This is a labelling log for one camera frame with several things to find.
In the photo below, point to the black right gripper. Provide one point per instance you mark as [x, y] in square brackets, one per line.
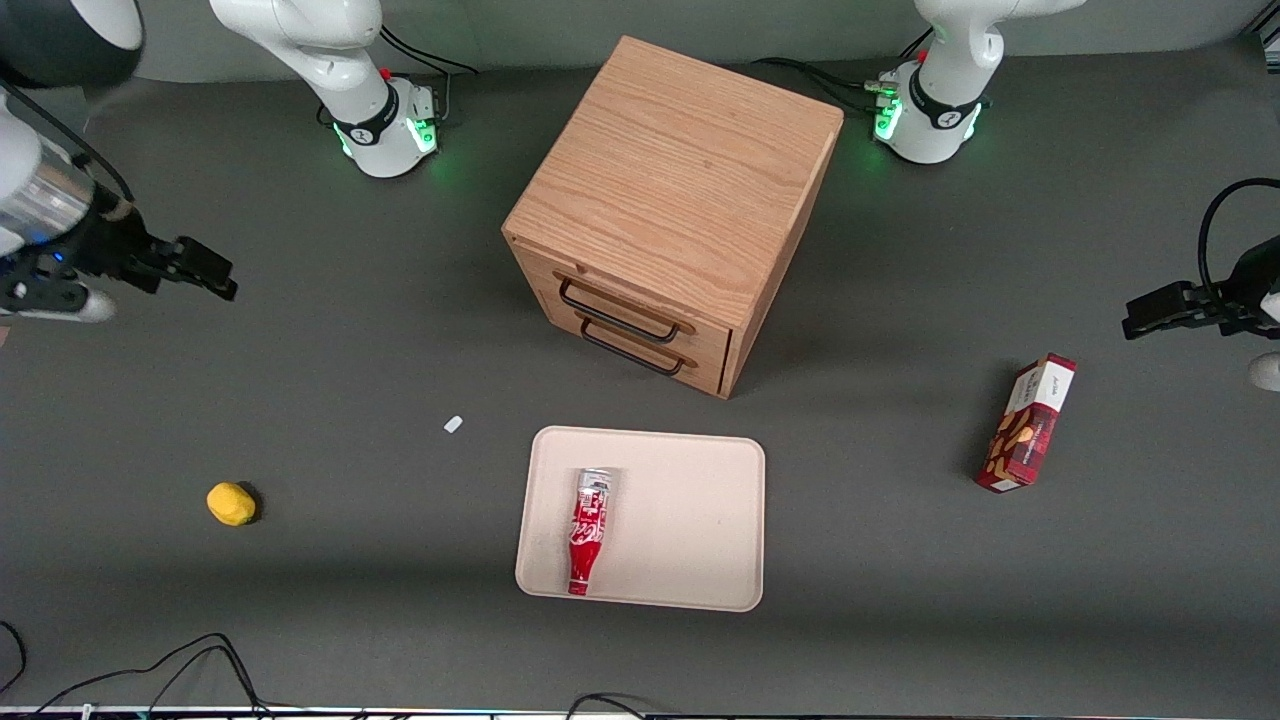
[112, 247]

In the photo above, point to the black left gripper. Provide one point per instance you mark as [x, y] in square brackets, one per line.
[1249, 283]

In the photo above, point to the red coke bottle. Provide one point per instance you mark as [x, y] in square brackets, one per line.
[585, 525]

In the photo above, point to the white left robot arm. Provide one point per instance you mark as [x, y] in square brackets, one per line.
[935, 120]

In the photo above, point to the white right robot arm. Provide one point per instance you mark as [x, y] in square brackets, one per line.
[370, 120]

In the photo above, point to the beige plastic tray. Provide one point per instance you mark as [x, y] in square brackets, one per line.
[690, 520]

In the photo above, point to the red tartan shortbread box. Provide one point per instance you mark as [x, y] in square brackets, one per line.
[1025, 440]

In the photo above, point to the yellow lemon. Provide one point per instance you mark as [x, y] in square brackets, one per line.
[231, 504]

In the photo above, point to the wooden two-drawer cabinet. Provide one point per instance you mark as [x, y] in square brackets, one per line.
[680, 170]

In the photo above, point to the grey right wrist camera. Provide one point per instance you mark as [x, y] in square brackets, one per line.
[85, 305]

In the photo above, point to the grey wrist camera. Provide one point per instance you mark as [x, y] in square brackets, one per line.
[85, 305]
[1268, 372]

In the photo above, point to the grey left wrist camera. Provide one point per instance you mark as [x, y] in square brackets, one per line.
[1268, 372]

